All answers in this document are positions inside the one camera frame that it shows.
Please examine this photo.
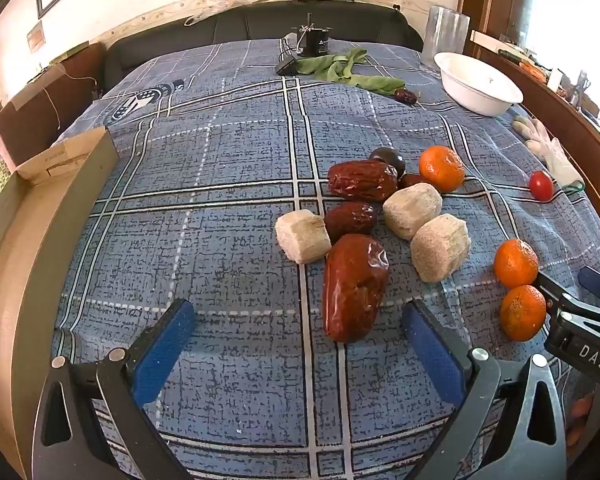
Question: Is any orange tangerine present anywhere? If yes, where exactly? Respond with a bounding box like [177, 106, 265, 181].
[418, 145, 465, 193]
[500, 285, 546, 341]
[493, 238, 539, 289]

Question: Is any red cherry tomato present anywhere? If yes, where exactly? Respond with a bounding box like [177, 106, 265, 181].
[528, 171, 554, 203]

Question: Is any small red date piece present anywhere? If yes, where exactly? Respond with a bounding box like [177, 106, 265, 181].
[398, 174, 427, 188]

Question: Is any large red date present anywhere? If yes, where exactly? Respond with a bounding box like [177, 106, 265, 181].
[323, 234, 390, 344]

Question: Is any dark plum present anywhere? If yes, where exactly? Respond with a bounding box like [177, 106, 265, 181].
[370, 146, 405, 178]

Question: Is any cardboard tray box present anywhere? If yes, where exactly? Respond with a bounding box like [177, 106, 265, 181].
[0, 127, 119, 479]

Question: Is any white bowl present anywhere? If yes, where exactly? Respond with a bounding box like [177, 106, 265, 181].
[434, 52, 524, 117]

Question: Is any small dark date far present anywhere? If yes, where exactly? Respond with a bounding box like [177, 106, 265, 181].
[393, 88, 418, 106]

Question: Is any blue plaid tablecloth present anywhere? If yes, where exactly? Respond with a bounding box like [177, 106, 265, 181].
[52, 39, 600, 479]

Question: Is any green cloth strip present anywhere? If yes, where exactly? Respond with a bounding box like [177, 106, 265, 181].
[294, 48, 405, 96]

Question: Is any black small device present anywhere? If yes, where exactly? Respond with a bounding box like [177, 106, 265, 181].
[291, 12, 330, 58]

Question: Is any black small pouch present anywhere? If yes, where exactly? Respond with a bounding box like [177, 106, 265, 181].
[275, 54, 298, 77]

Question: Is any black sofa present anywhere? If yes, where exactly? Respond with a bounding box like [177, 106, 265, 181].
[104, 0, 424, 91]

